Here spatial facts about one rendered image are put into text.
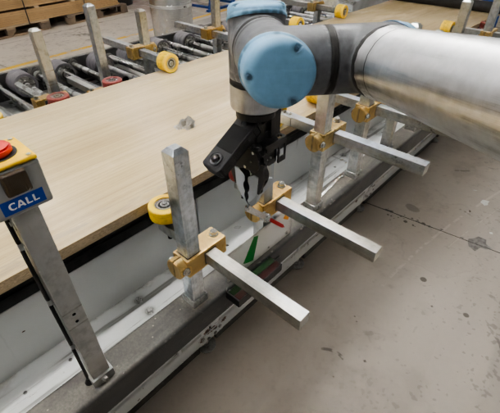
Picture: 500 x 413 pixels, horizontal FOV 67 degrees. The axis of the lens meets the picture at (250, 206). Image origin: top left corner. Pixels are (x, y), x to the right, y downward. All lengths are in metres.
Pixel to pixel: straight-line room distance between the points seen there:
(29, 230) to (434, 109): 0.51
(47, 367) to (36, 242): 0.50
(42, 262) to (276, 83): 0.42
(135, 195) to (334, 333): 1.13
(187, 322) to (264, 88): 0.61
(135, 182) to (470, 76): 0.83
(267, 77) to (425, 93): 0.20
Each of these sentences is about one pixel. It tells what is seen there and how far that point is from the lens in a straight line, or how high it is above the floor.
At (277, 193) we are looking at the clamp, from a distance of 0.99.
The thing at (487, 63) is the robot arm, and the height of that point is 1.37.
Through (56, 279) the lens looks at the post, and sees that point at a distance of 0.66.
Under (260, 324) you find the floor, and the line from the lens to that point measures 1.77.
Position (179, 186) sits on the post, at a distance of 0.71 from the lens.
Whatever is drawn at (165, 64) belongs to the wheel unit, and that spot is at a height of 0.95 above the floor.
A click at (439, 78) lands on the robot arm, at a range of 0.37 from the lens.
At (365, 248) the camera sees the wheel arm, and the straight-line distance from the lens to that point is 0.89.
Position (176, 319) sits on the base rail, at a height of 0.70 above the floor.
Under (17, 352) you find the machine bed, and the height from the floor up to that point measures 0.67.
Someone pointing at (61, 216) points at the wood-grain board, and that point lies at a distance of 0.97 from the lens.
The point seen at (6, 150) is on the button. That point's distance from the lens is 0.54.
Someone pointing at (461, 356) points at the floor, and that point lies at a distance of 1.90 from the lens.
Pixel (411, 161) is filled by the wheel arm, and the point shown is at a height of 0.96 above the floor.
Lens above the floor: 1.46
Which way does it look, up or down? 38 degrees down
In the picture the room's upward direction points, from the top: straight up
